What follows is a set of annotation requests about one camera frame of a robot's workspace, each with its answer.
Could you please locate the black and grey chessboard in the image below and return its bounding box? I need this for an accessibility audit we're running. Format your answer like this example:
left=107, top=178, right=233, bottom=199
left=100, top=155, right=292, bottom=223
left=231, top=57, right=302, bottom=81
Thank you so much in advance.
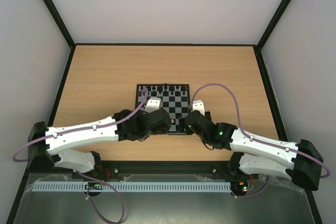
left=135, top=83, right=190, bottom=135

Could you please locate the light blue cable duct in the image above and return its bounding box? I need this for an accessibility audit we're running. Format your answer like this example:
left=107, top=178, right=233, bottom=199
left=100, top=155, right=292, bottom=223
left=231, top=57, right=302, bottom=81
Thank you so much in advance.
left=31, top=182, right=231, bottom=193

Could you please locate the black frame post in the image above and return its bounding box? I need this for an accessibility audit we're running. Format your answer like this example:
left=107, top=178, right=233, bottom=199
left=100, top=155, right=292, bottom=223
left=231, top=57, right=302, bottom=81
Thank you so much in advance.
left=256, top=0, right=308, bottom=50
left=26, top=0, right=76, bottom=49

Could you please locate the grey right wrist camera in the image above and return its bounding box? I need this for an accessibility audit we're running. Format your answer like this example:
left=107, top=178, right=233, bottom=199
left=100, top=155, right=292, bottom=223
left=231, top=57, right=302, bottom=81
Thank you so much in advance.
left=188, top=100, right=205, bottom=115

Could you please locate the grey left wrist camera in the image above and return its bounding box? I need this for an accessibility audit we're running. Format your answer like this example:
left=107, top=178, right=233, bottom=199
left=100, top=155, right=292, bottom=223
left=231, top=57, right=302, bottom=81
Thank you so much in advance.
left=144, top=97, right=162, bottom=113

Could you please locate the black right frame post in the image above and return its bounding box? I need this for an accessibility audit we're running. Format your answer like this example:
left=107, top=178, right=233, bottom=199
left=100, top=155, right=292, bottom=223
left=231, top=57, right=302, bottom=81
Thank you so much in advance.
left=256, top=0, right=308, bottom=50

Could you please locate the black left frame post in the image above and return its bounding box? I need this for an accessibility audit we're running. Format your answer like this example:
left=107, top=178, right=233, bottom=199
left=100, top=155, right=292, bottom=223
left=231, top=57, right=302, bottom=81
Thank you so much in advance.
left=26, top=0, right=76, bottom=49

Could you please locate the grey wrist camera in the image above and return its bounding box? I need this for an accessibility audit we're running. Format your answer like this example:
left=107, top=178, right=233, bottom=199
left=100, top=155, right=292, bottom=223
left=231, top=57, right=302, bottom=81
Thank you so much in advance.
left=188, top=100, right=205, bottom=115
left=144, top=97, right=162, bottom=113

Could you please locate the black front aluminium rail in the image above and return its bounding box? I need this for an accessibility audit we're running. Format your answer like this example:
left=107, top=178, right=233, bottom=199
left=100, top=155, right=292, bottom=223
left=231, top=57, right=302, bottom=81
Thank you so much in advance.
left=23, top=159, right=305, bottom=183

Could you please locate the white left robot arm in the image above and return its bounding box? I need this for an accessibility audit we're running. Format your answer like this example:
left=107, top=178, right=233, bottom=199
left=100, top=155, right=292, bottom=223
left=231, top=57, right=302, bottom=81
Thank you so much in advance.
left=27, top=109, right=171, bottom=176

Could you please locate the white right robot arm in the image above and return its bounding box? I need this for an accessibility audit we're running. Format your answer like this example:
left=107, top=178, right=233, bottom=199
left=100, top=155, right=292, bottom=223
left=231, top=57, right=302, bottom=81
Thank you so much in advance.
left=179, top=111, right=323, bottom=191

